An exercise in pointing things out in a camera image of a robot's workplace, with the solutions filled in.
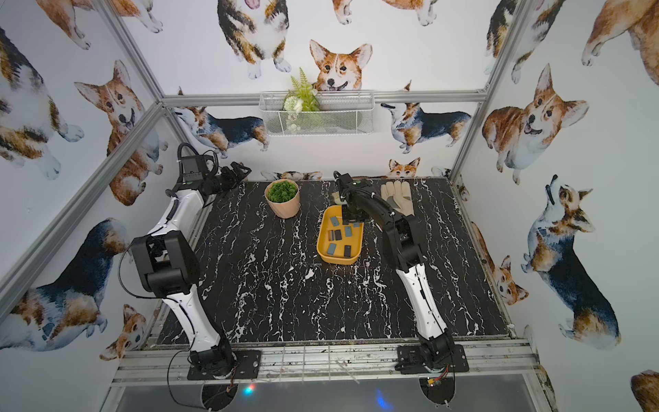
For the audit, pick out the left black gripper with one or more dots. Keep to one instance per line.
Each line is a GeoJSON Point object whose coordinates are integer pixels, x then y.
{"type": "Point", "coordinates": [226, 178]}

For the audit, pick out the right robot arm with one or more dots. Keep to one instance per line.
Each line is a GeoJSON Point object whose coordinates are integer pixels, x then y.
{"type": "Point", "coordinates": [392, 210]}

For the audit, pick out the beige work glove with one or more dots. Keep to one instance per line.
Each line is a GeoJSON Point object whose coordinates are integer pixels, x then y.
{"type": "Point", "coordinates": [397, 193]}

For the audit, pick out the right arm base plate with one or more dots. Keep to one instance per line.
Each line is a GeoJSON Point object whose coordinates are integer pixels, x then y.
{"type": "Point", "coordinates": [409, 361]}

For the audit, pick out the pink pot with green plant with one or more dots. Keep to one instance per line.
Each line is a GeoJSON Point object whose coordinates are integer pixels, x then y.
{"type": "Point", "coordinates": [283, 197]}

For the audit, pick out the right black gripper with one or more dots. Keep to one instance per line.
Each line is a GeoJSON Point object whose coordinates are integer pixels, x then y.
{"type": "Point", "coordinates": [345, 216]}

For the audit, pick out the white wire wall basket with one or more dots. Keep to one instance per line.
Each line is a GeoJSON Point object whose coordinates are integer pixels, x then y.
{"type": "Point", "coordinates": [322, 114]}

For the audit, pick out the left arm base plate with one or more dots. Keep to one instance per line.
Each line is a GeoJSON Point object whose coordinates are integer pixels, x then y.
{"type": "Point", "coordinates": [223, 363]}

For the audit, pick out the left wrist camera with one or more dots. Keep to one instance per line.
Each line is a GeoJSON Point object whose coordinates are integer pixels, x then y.
{"type": "Point", "coordinates": [194, 168]}

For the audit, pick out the yellow storage box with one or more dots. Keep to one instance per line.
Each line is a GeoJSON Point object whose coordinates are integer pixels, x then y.
{"type": "Point", "coordinates": [323, 239]}

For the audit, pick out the yellow green sponge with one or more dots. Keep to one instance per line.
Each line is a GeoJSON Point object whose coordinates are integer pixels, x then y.
{"type": "Point", "coordinates": [337, 198]}

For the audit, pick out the artificial fern with white flower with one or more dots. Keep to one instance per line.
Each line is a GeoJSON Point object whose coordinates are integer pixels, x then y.
{"type": "Point", "coordinates": [301, 105]}

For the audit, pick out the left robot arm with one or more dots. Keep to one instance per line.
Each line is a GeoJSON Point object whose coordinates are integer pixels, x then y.
{"type": "Point", "coordinates": [169, 269]}

